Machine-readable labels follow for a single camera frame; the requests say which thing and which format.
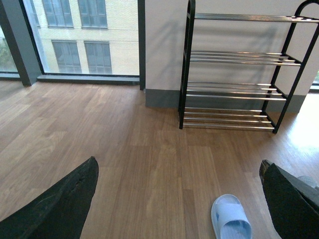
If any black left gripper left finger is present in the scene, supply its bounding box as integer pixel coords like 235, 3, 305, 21
0, 157, 99, 239

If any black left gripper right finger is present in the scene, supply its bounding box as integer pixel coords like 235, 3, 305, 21
259, 160, 319, 239

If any black metal shoe rack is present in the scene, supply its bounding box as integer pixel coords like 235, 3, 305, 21
178, 0, 319, 133

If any light blue slipper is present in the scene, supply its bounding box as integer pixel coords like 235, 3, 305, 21
211, 194, 252, 239
298, 175, 318, 188

